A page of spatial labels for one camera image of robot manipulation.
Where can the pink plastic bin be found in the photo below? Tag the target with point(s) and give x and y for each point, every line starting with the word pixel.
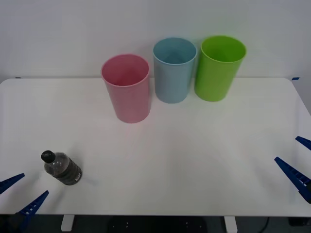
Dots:
pixel 126 97

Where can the white table leg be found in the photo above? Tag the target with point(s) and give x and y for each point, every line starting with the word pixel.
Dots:
pixel 230 224
pixel 67 222

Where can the pale blue plastic bin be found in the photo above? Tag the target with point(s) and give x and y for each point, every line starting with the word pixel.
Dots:
pixel 170 82

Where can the green plastic bin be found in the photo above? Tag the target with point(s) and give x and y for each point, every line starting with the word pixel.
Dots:
pixel 213 80

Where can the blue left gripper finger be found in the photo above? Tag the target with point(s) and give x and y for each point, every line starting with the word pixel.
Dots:
pixel 32 206
pixel 11 182

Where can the dark plastic bottle black cap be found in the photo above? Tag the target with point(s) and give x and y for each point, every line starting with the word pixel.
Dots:
pixel 64 171

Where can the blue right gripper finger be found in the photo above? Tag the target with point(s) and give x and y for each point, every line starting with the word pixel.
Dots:
pixel 305 142
pixel 292 173

